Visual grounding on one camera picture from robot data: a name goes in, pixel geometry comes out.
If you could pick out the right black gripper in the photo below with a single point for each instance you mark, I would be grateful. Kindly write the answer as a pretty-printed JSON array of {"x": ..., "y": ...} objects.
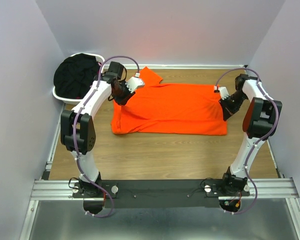
[{"x": 227, "y": 111}]

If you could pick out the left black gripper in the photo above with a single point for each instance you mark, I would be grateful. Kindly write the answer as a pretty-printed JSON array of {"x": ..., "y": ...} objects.
[{"x": 123, "y": 101}]

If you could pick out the orange t-shirt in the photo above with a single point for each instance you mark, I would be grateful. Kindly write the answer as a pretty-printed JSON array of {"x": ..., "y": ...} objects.
[{"x": 170, "y": 108}]

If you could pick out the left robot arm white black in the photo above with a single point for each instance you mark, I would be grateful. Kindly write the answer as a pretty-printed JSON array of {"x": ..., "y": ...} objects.
[{"x": 77, "y": 130}]

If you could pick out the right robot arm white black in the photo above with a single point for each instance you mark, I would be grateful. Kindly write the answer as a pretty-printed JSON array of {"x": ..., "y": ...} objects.
[{"x": 260, "y": 122}]

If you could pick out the white laundry basket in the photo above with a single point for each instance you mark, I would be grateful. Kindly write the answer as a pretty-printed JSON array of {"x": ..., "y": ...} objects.
[{"x": 62, "y": 97}]

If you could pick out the black garment in basket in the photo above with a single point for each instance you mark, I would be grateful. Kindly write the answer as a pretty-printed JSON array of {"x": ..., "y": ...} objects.
[{"x": 75, "y": 75}]

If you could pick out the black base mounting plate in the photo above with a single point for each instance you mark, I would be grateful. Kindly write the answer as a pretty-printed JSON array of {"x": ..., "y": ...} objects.
[{"x": 151, "y": 194}]

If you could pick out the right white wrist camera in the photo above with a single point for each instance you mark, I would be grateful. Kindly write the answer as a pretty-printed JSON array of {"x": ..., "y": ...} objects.
[{"x": 223, "y": 92}]

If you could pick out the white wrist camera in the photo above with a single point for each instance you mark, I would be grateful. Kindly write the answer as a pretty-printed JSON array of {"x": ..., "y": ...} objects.
[
  {"x": 134, "y": 83},
  {"x": 223, "y": 92}
]

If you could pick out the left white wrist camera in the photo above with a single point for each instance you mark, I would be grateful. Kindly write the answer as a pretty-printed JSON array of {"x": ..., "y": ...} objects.
[{"x": 134, "y": 83}]

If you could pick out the aluminium rail frame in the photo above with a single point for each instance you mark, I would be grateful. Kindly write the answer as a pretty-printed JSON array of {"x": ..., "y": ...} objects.
[{"x": 272, "y": 210}]

